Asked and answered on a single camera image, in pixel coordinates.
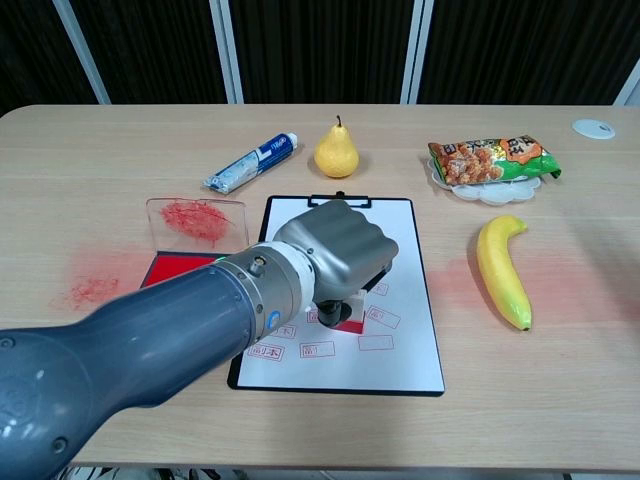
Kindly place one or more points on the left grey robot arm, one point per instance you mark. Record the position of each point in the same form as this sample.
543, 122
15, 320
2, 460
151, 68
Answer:
150, 340

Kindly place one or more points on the blue white toothpaste tube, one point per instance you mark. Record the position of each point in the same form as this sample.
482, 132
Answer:
250, 162

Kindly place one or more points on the red ink pad case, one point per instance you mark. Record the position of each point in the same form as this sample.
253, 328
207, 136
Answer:
195, 225

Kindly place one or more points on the white partition post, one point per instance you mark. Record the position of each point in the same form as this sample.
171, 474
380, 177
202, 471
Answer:
82, 55
227, 50
629, 90
416, 50

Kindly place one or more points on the white stamped paper sheet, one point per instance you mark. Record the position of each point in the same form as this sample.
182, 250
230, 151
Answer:
350, 370

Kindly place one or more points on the yellow banana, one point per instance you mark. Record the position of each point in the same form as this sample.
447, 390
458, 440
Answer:
500, 270

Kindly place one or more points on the yellow pear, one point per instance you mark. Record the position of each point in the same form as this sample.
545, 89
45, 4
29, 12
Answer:
336, 157

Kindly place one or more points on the white and red stamp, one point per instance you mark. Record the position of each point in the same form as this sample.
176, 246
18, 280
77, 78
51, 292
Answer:
356, 320

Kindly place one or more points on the white flower-shaped plate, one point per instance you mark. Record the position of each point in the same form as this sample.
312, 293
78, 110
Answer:
492, 194

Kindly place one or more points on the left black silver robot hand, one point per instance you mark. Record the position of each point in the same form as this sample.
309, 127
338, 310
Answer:
340, 245

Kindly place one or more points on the green orange snack bag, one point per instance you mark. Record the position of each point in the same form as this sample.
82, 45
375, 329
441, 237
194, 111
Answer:
492, 160

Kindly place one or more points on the black clipboard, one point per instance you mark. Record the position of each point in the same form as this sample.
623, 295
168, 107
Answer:
440, 350

